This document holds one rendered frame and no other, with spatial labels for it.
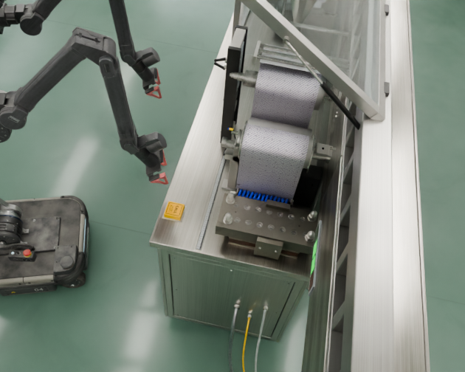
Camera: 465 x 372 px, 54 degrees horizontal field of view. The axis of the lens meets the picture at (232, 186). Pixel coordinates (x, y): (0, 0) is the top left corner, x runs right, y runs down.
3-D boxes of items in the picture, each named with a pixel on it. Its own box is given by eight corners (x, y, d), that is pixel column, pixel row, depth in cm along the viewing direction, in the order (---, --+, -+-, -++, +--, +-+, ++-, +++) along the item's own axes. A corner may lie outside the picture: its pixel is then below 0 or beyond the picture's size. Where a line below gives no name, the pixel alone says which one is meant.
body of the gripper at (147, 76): (156, 69, 209) (147, 57, 203) (156, 84, 203) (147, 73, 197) (144, 75, 211) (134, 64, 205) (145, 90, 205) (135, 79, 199)
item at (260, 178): (235, 187, 185) (240, 159, 170) (292, 200, 184) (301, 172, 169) (235, 189, 185) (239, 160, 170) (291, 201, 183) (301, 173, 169)
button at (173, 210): (168, 204, 192) (168, 200, 190) (184, 207, 192) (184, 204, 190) (164, 217, 188) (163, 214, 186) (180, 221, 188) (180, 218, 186)
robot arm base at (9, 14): (1, 22, 179) (-10, -7, 169) (23, 21, 180) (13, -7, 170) (-2, 35, 174) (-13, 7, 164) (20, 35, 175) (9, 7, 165)
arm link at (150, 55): (122, 44, 195) (122, 57, 190) (144, 32, 192) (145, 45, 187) (138, 63, 205) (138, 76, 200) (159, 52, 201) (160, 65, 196)
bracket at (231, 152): (223, 180, 202) (227, 133, 178) (237, 183, 202) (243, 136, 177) (220, 188, 199) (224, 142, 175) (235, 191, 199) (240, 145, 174)
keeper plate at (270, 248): (254, 250, 181) (257, 236, 172) (278, 255, 180) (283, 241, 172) (253, 255, 180) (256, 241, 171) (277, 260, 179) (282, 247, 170)
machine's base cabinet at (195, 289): (246, 52, 403) (258, -46, 334) (318, 65, 399) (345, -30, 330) (164, 322, 253) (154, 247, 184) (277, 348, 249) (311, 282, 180)
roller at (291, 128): (247, 131, 192) (251, 110, 182) (307, 143, 190) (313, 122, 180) (242, 151, 184) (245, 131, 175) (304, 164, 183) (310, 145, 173)
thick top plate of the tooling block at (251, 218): (224, 201, 187) (224, 193, 182) (319, 221, 184) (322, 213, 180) (215, 233, 177) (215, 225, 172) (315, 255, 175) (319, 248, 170)
